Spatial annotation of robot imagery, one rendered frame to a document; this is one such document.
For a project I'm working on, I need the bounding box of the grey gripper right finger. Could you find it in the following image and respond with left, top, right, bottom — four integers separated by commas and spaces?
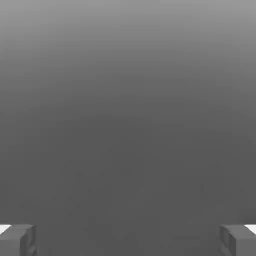
219, 223, 256, 256

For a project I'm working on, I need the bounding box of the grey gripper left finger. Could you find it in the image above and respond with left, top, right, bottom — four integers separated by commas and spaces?
0, 223, 38, 256

